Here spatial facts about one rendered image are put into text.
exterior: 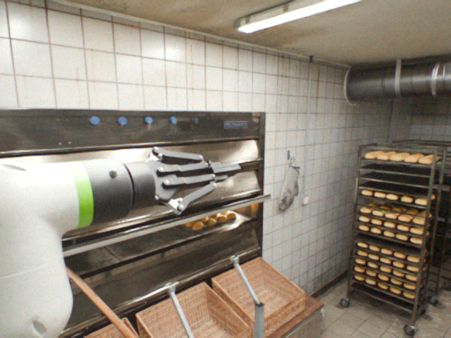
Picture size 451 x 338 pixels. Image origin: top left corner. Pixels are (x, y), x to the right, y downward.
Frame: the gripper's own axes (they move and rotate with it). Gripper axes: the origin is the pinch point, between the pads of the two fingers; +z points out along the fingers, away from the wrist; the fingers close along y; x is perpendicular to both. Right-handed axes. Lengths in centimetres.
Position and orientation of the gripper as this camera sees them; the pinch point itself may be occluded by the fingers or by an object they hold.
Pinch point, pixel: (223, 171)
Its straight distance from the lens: 59.3
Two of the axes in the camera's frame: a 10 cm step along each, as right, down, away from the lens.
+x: 5.0, -5.3, -6.8
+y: 4.3, 8.4, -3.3
